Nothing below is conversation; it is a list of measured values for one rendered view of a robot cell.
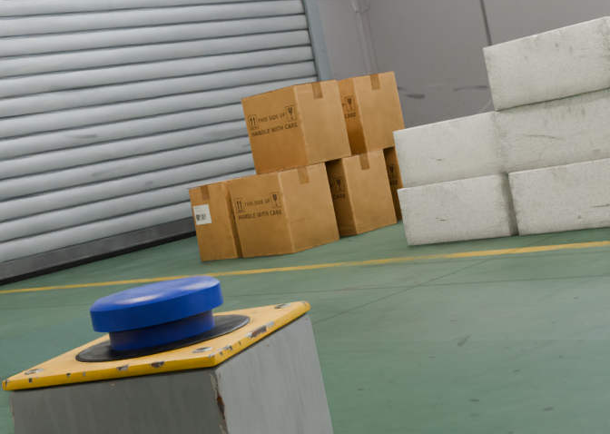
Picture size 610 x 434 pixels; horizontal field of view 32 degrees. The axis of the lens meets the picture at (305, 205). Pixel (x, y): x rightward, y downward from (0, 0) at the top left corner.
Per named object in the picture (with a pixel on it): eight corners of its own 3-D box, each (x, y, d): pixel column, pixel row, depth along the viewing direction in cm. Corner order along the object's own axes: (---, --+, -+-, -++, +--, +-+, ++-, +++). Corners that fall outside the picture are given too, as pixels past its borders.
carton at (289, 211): (340, 240, 398) (324, 161, 396) (294, 253, 382) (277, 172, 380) (289, 244, 420) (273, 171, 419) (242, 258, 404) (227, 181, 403)
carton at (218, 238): (256, 246, 447) (242, 176, 445) (293, 241, 429) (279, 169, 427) (201, 261, 427) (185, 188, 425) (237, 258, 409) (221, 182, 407)
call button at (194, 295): (193, 363, 30) (179, 291, 30) (75, 378, 31) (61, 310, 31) (252, 330, 33) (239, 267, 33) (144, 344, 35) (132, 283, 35)
